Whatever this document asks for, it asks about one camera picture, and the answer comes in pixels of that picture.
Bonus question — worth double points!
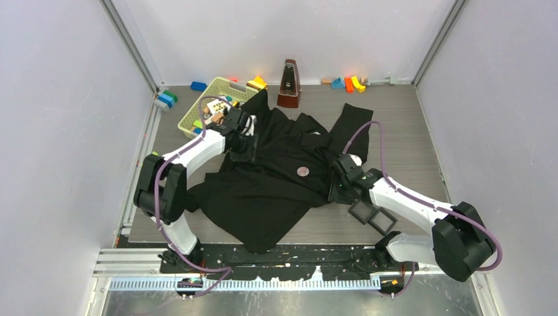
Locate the light green plastic basket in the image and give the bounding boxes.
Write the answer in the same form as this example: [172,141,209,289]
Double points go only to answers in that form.
[178,77,258,139]

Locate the yellow curved block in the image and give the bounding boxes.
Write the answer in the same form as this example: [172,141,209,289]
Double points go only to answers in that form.
[351,76,366,93]

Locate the light blue toy block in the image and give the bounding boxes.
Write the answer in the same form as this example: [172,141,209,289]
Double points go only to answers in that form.
[330,77,345,89]

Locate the round pink brooch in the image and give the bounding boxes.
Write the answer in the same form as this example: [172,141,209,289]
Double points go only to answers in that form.
[297,167,310,177]

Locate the black garment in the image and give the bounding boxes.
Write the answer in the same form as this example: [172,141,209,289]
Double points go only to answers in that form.
[186,91,373,253]

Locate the yellow orange block stack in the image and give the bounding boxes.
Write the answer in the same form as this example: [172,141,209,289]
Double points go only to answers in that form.
[246,76,268,90]

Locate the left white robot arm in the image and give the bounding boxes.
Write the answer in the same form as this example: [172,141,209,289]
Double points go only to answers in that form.
[133,108,258,273]

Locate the nine of spades card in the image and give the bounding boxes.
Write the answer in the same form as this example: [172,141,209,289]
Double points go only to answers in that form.
[206,99,230,115]

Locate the red orange block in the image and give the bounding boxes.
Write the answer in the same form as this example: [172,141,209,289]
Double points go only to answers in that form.
[344,77,354,93]

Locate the brown wooden metronome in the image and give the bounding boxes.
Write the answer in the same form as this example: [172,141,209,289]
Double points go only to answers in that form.
[277,59,301,109]

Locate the black square frame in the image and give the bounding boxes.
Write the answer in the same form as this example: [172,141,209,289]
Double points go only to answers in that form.
[367,207,398,236]
[348,201,379,224]

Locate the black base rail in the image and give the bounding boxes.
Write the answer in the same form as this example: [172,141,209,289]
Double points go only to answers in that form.
[159,242,419,282]

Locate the left black square frame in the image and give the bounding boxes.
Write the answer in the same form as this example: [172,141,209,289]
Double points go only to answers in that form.
[348,201,379,224]

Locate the blue green stacked blocks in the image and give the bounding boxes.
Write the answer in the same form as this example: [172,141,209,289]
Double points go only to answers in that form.
[153,90,178,111]

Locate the right black square frame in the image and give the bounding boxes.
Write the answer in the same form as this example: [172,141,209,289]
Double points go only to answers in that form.
[367,207,398,236]

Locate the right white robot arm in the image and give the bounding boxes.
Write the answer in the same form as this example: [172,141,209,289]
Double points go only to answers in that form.
[329,154,501,282]

